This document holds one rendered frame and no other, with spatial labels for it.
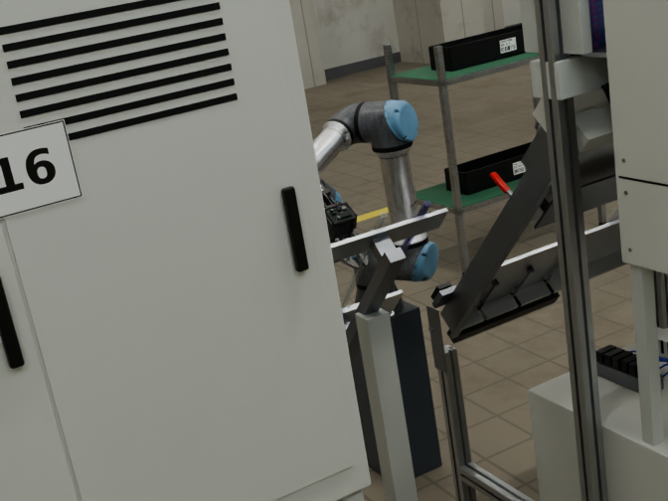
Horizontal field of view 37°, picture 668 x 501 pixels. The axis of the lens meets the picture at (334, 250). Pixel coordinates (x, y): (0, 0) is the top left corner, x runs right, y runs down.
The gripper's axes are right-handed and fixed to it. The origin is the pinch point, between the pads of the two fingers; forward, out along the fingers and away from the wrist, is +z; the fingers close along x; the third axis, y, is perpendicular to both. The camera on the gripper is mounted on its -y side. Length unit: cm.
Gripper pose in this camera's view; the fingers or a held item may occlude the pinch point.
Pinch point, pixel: (359, 265)
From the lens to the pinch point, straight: 227.7
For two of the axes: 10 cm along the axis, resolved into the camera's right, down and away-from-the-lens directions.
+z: 4.8, 6.4, -6.0
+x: 8.7, -2.8, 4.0
